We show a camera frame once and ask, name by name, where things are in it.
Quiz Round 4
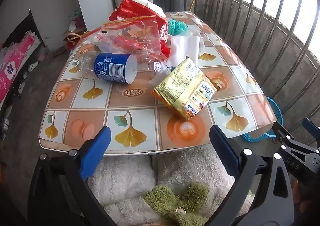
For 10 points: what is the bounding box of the yellow snack packet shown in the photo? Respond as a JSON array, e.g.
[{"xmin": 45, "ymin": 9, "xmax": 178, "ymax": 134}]
[{"xmin": 151, "ymin": 56, "xmax": 217, "ymax": 121}]

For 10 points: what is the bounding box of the white crumpled tissue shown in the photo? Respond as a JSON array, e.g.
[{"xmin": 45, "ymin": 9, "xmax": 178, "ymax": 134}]
[{"xmin": 166, "ymin": 36, "xmax": 205, "ymax": 66}]

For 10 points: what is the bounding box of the blue plastic basket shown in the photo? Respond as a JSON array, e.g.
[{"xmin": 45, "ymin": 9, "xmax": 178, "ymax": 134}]
[{"xmin": 241, "ymin": 96, "xmax": 284, "ymax": 143}]

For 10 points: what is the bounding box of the black headboard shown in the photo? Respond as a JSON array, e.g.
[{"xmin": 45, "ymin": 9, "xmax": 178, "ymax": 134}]
[{"xmin": 2, "ymin": 9, "xmax": 47, "ymax": 49}]

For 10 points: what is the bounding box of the clear red-printed zip bag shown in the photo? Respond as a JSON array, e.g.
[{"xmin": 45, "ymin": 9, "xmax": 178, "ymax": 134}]
[{"xmin": 94, "ymin": 15, "xmax": 170, "ymax": 61}]

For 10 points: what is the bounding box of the tile-patterned table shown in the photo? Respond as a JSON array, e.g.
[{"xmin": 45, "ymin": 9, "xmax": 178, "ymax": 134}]
[{"xmin": 37, "ymin": 11, "xmax": 273, "ymax": 158}]

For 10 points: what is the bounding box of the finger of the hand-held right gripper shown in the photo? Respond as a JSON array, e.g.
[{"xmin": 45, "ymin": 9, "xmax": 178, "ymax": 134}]
[
  {"xmin": 272, "ymin": 121, "xmax": 320, "ymax": 164},
  {"xmin": 302, "ymin": 117, "xmax": 320, "ymax": 141}
]

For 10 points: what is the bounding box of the white green fleece robe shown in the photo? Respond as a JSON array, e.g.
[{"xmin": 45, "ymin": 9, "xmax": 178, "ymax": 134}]
[{"xmin": 89, "ymin": 145, "xmax": 255, "ymax": 226}]

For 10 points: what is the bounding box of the clear crushed plastic bottle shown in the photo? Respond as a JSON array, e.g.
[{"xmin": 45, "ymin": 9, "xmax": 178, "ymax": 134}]
[{"xmin": 76, "ymin": 51, "xmax": 175, "ymax": 79}]

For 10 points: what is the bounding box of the blue white cylindrical can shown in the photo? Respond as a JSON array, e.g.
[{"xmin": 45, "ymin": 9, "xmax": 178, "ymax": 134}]
[{"xmin": 94, "ymin": 52, "xmax": 138, "ymax": 84}]

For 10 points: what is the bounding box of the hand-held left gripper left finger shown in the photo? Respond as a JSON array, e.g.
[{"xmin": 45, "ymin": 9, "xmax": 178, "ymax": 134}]
[{"xmin": 27, "ymin": 126, "xmax": 118, "ymax": 226}]

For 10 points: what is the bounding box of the pink floral bag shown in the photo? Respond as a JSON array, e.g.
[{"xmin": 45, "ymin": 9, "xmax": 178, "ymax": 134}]
[{"xmin": 0, "ymin": 33, "xmax": 35, "ymax": 101}]

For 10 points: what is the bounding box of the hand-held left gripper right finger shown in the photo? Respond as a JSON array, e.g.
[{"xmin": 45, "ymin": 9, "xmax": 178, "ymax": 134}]
[{"xmin": 207, "ymin": 125, "xmax": 294, "ymax": 226}]

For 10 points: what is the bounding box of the clear round plastic container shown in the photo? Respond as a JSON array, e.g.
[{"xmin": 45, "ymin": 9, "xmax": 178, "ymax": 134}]
[{"xmin": 186, "ymin": 26, "xmax": 210, "ymax": 41}]

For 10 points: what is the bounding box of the metal railing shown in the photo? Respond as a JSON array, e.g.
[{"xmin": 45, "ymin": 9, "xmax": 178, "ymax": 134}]
[{"xmin": 192, "ymin": 0, "xmax": 320, "ymax": 126}]

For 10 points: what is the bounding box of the teal plastic bag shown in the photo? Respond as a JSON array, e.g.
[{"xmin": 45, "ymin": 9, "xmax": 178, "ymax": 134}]
[{"xmin": 167, "ymin": 19, "xmax": 188, "ymax": 36}]

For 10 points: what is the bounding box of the red white snack bag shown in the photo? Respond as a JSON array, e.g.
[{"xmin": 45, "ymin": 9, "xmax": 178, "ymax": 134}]
[{"xmin": 109, "ymin": 0, "xmax": 169, "ymax": 57}]

